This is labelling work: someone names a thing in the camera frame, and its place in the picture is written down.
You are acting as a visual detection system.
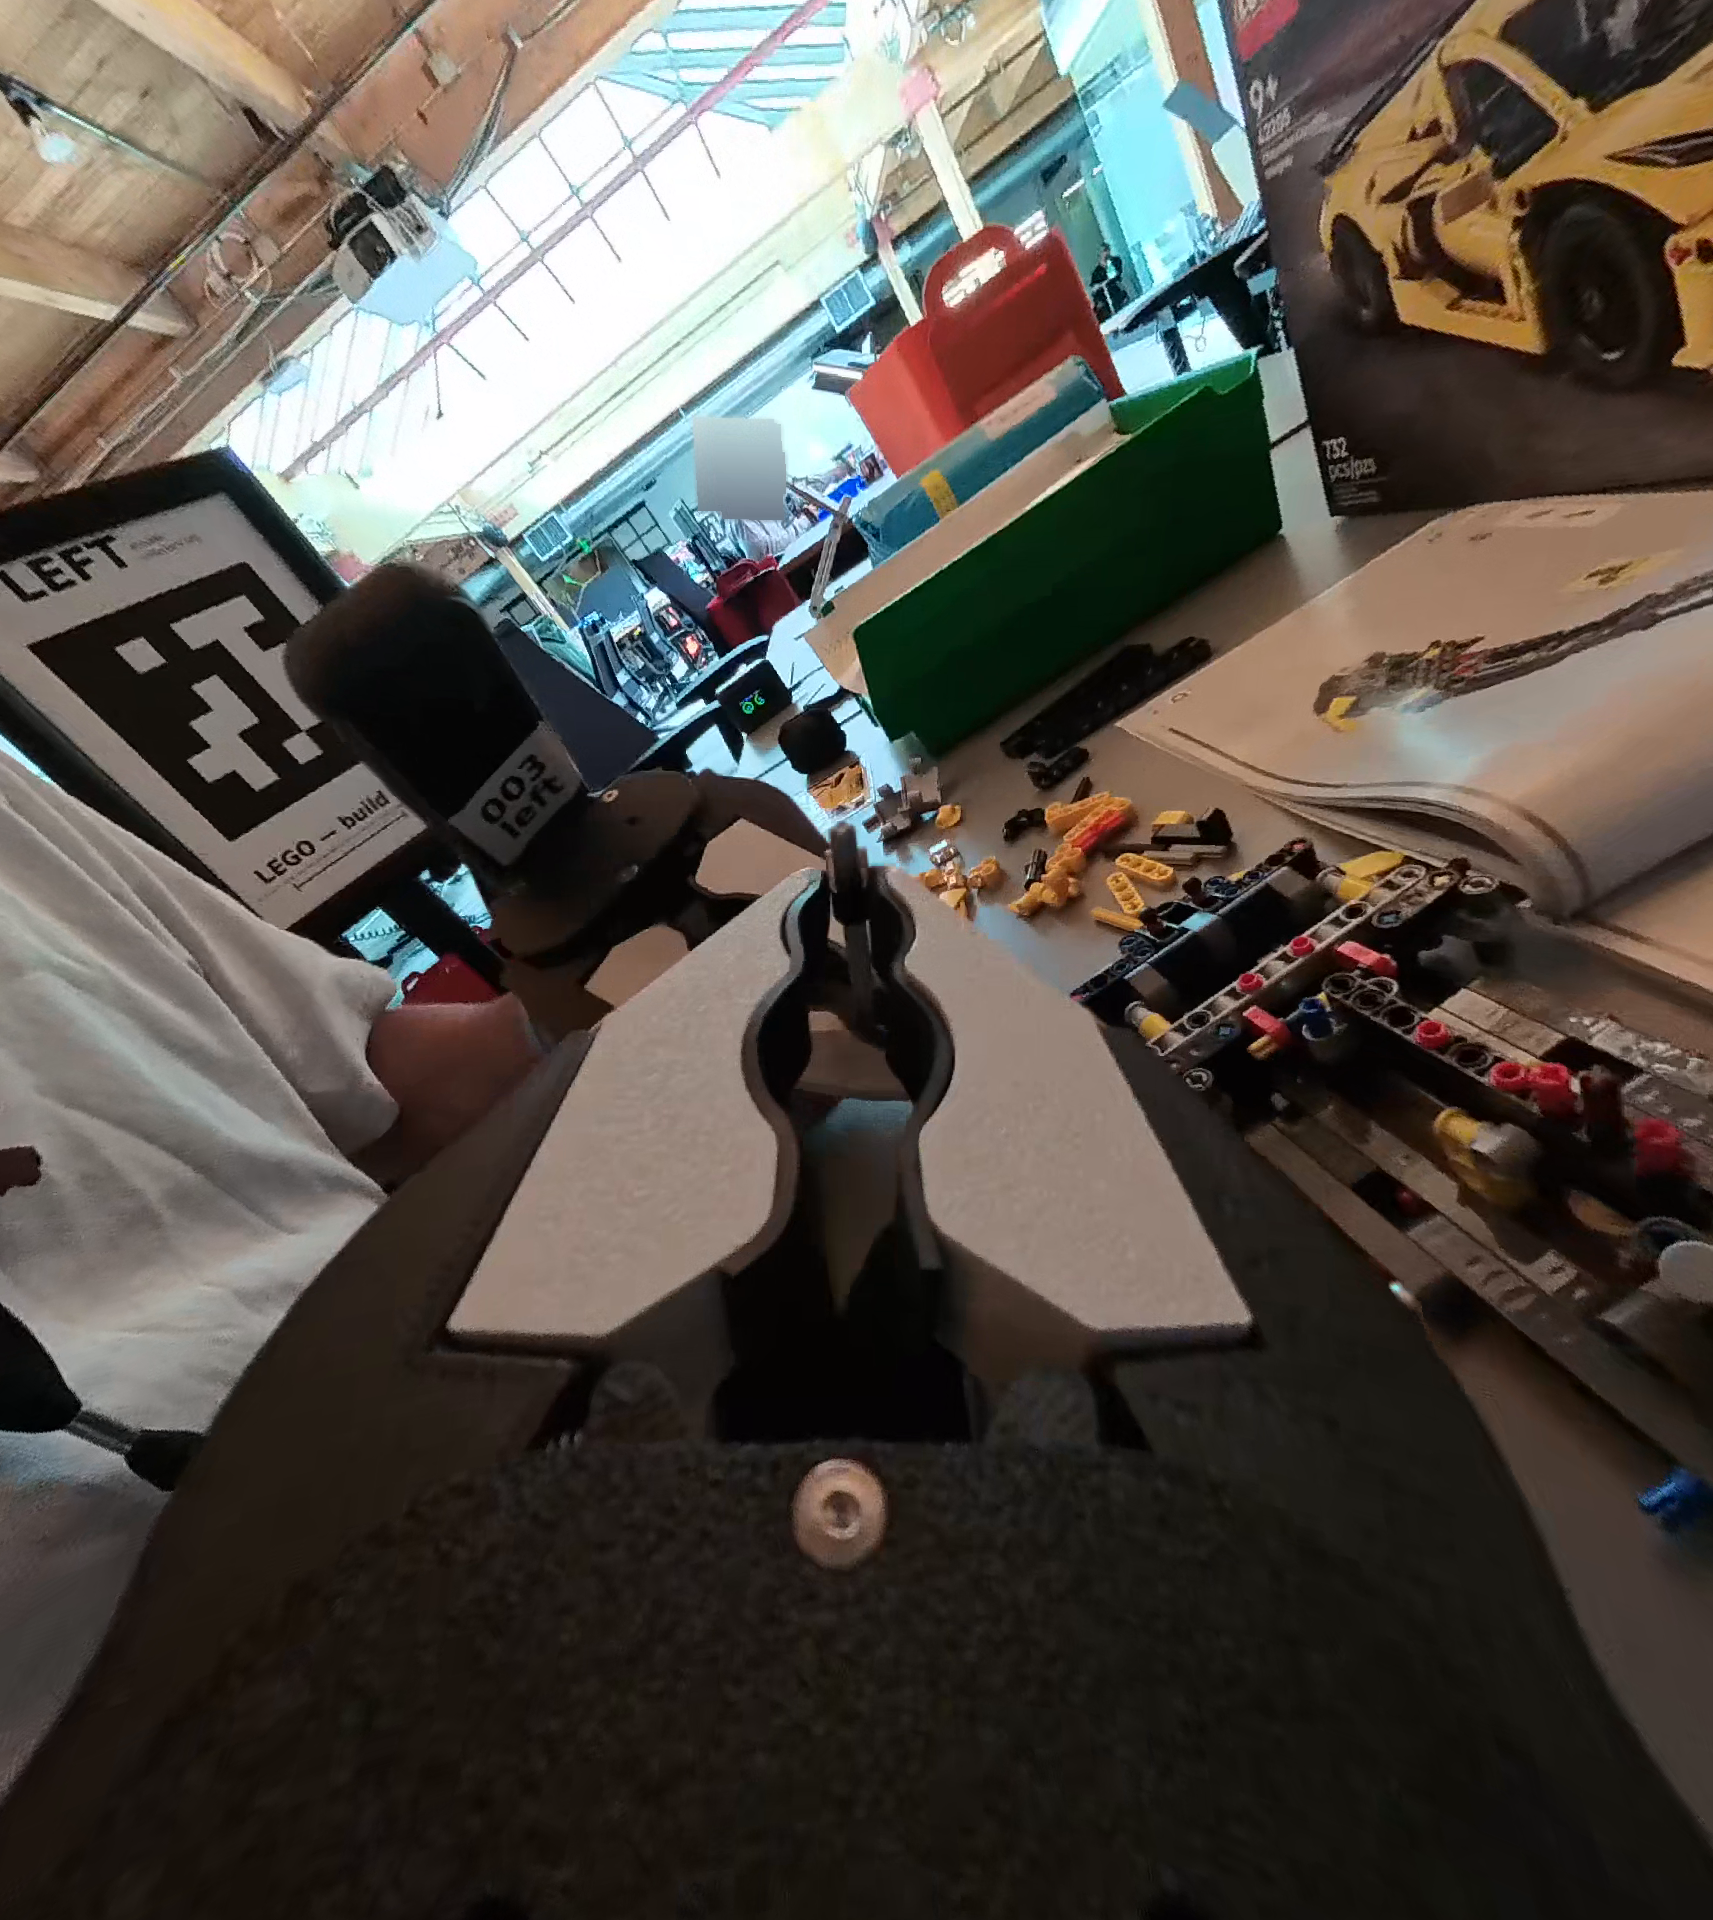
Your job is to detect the blue wrapped package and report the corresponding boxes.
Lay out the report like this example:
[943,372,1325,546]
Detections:
[853,357,1109,561]

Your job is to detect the person's left forearm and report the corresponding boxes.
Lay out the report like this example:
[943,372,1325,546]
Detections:
[364,993,545,1190]

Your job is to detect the yellow car picture box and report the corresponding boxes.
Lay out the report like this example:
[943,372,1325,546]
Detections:
[1219,0,1713,522]

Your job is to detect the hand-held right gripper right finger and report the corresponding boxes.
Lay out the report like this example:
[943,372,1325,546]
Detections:
[868,866,1258,1421]

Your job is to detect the scattered yellow lego pieces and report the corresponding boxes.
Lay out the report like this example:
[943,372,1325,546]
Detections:
[808,753,1243,922]

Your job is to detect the red carrying case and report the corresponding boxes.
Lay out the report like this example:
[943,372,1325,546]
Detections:
[845,222,1132,477]

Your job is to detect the partly built lego car chassis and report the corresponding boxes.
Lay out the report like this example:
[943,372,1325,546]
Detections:
[1070,839,1713,1535]

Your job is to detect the green plastic bin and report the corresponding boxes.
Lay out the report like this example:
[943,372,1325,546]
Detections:
[849,348,1288,761]

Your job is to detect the open instruction booklet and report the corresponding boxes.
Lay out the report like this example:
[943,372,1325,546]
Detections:
[1116,469,1713,1041]

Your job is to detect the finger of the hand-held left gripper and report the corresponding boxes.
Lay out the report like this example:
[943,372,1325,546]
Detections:
[583,928,697,1015]
[693,829,823,907]

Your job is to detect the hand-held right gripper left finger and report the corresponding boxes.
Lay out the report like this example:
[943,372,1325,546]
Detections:
[443,866,823,1421]

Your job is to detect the black framed marker sign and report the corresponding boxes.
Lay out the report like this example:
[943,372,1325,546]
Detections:
[0,447,502,935]

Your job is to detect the ceiling mounted camera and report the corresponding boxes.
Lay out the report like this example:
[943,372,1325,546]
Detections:
[319,163,478,328]

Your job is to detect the red backpack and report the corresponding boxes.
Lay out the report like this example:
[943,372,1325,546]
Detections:
[704,554,799,649]

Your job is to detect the flat white paper bag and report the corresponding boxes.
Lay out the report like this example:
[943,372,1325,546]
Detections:
[799,434,1145,710]

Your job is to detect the grey lego axle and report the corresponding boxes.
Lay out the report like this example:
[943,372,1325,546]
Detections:
[823,820,898,1054]

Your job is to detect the long black lego beam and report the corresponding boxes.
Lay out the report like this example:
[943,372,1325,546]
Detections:
[1001,648,1164,762]
[1051,633,1219,737]

